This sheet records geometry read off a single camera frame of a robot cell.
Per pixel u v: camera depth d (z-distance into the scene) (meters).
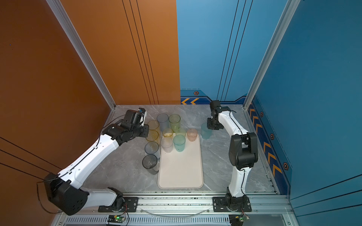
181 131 0.97
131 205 0.74
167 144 0.92
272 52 0.86
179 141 0.94
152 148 0.85
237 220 0.70
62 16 0.72
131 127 0.59
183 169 0.85
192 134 0.99
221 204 0.72
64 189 0.38
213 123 0.80
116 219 0.71
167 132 0.99
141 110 0.70
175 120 0.94
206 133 0.94
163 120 0.98
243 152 0.51
